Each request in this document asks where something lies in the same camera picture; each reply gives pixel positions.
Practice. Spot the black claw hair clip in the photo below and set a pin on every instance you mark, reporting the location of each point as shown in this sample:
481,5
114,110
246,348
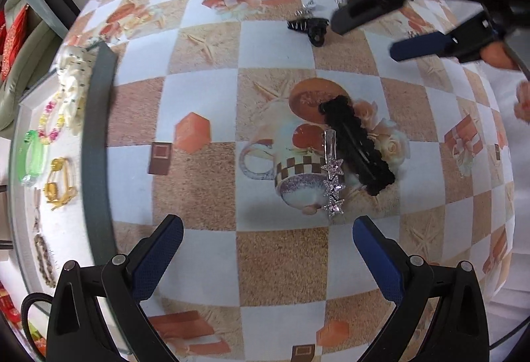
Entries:
314,33

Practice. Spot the black fuzzy hair clip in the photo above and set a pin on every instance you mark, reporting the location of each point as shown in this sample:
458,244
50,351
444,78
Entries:
360,146

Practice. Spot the cream polka dot scrunchie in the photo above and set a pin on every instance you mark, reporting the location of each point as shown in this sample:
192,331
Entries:
72,97

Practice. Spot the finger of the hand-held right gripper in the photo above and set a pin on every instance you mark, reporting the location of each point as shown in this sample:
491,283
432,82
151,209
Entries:
360,12
418,45

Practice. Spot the green translucent bangle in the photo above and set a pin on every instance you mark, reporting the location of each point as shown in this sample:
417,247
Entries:
35,157

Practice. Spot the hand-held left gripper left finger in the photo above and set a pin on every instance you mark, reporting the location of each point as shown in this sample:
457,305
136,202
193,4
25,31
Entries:
159,250

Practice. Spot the silver star rhinestone hair clip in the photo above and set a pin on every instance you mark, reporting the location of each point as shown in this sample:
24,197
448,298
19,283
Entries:
333,180

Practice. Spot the red packets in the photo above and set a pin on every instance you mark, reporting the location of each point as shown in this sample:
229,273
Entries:
10,304

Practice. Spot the red patterned cushion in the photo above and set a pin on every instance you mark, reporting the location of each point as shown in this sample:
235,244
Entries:
14,39

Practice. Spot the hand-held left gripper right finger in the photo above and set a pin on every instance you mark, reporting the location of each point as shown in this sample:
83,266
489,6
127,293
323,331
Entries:
379,258

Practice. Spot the checked printed tablecloth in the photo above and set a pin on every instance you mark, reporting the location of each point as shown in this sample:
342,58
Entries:
281,262

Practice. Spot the grey-rimmed white tray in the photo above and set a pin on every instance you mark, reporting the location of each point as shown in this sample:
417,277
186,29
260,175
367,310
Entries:
95,138

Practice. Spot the green sofa with red cushions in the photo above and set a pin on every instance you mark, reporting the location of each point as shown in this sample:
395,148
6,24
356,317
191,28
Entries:
12,105

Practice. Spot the small silver brooch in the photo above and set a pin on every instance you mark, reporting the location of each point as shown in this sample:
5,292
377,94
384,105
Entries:
308,6

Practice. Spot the person's right hand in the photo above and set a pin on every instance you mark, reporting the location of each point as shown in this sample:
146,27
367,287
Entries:
497,55

